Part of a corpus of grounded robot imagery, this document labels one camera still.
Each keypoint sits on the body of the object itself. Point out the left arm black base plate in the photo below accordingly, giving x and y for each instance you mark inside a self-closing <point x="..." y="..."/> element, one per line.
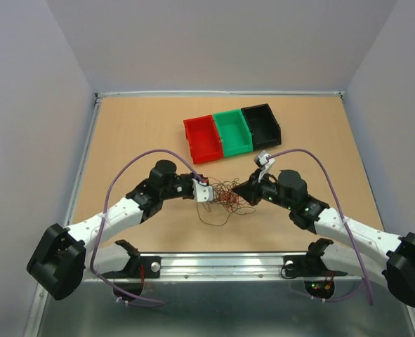
<point x="146" y="267"/>

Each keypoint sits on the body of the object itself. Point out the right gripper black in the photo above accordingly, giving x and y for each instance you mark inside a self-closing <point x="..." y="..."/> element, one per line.
<point x="250" y="189"/>

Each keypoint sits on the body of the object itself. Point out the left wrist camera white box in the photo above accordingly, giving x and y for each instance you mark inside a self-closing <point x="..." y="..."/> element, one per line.
<point x="202" y="191"/>

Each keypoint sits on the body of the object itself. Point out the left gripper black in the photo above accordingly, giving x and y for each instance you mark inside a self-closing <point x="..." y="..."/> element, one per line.
<point x="188" y="176"/>

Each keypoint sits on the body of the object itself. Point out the aluminium mounting rail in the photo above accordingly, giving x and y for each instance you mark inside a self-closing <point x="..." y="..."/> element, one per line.
<point x="184" y="267"/>

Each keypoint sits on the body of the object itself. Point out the black plastic bin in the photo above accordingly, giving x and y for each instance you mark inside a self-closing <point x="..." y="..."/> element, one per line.
<point x="264" y="128"/>

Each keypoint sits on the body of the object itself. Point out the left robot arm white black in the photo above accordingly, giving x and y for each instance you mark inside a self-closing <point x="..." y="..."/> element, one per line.
<point x="65" y="256"/>

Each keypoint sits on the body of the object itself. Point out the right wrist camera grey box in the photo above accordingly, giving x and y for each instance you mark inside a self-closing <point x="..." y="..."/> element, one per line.
<point x="264" y="162"/>

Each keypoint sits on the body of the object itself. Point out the green plastic bin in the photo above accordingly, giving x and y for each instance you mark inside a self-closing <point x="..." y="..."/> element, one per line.
<point x="234" y="133"/>

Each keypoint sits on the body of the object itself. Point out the red plastic bin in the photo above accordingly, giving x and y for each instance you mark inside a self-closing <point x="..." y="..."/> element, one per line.
<point x="203" y="139"/>

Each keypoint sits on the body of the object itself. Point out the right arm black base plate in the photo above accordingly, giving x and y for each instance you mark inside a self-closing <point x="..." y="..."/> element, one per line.
<point x="302" y="265"/>

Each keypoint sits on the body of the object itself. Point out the aluminium table edge frame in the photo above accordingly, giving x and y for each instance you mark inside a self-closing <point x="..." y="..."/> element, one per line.
<point x="132" y="131"/>

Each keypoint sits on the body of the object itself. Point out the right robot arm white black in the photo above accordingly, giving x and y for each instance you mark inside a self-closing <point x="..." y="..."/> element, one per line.
<point x="345" y="245"/>

